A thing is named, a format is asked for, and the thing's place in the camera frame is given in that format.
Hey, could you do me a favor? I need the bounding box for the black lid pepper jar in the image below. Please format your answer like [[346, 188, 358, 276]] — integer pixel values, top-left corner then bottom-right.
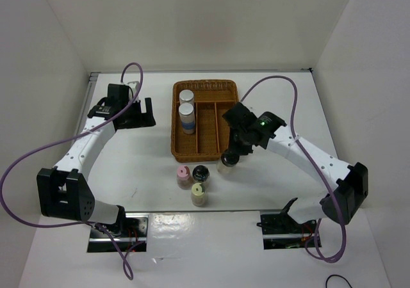
[[217, 151, 240, 174]]

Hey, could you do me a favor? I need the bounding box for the blue label silver cap bottle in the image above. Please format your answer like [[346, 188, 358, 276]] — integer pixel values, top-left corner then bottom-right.
[[179, 90, 195, 106]]

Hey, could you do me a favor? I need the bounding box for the black lid spice jar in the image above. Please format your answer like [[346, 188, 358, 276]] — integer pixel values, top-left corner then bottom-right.
[[192, 165, 210, 188]]

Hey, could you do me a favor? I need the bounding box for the pink lid spice jar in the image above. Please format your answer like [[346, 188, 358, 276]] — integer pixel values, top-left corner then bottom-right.
[[177, 165, 193, 189]]

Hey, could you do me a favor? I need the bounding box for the yellow lid spice jar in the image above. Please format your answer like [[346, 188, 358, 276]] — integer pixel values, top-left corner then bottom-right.
[[191, 183, 208, 207]]

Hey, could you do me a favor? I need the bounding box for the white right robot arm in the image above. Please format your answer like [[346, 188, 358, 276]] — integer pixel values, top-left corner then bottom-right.
[[221, 102, 368, 232]]

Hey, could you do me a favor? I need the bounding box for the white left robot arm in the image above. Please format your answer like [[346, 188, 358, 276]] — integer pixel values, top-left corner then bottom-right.
[[37, 81, 156, 237]]

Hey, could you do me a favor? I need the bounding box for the brown wicker divided basket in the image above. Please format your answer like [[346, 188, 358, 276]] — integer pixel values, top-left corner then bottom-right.
[[170, 79, 239, 163]]

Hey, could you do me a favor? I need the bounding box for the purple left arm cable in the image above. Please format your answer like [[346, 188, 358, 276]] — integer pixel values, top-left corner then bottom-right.
[[0, 62, 144, 281]]

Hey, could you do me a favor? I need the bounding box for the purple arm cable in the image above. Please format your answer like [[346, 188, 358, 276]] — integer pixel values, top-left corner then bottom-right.
[[0, 62, 144, 281], [240, 74, 348, 264]]

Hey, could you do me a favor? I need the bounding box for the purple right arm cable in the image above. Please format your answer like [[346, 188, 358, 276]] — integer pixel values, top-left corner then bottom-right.
[[240, 74, 348, 264]]

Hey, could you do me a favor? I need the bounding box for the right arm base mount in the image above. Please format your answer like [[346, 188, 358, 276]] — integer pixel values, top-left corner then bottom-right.
[[256, 211, 317, 250]]

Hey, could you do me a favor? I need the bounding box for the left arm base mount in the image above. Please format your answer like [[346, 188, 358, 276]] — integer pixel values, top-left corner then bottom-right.
[[87, 212, 149, 253]]

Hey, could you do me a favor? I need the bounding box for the black cable loop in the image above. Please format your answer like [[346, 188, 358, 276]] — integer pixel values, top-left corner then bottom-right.
[[325, 274, 353, 288]]

